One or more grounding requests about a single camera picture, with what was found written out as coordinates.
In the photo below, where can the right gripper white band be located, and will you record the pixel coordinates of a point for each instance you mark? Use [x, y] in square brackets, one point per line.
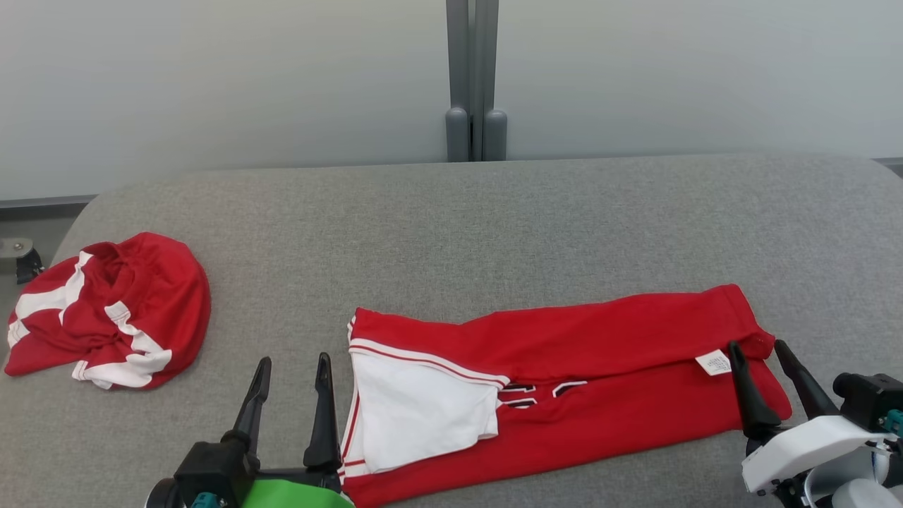
[804, 444]

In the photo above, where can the red garment wide white stripes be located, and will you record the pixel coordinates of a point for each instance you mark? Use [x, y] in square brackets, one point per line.
[141, 296]

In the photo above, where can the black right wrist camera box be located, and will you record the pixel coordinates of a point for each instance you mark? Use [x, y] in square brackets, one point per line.
[868, 398]

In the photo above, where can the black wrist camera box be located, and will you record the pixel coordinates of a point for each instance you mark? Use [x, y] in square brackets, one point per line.
[211, 469]
[868, 398]

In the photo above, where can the grey partition post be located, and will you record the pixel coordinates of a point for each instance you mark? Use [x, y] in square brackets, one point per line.
[490, 70]
[457, 70]

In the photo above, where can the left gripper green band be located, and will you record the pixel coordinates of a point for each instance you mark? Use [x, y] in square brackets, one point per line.
[296, 494]

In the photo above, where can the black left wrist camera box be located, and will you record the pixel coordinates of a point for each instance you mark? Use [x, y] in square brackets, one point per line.
[211, 469]

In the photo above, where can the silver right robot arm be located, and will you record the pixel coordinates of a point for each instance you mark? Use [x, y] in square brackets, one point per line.
[861, 494]

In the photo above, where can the grey partition foot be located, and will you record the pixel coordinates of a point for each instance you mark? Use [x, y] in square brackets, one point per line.
[14, 248]

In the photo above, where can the black caster wheel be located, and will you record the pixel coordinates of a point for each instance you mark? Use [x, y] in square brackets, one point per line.
[29, 268]

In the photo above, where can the red shorts with label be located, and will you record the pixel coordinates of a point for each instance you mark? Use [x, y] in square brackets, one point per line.
[600, 423]

